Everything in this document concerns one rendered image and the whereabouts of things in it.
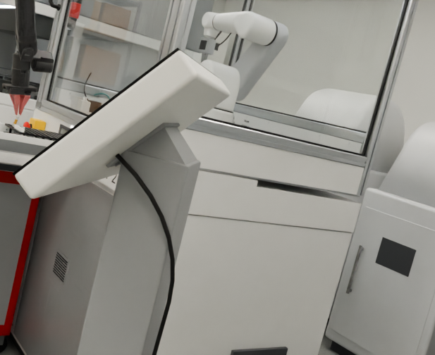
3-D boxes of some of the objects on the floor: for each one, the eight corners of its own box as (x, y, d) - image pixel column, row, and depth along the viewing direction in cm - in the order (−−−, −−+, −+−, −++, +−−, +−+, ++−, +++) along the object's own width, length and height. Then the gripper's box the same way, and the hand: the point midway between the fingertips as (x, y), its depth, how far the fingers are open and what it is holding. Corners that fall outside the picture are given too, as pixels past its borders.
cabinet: (74, 465, 173) (135, 208, 164) (-11, 318, 255) (26, 141, 245) (300, 425, 230) (355, 233, 220) (171, 315, 311) (207, 171, 302)
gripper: (33, 69, 200) (30, 113, 203) (3, 66, 194) (0, 112, 197) (39, 72, 194) (36, 117, 198) (8, 68, 188) (5, 115, 192)
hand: (17, 112), depth 197 cm, fingers closed
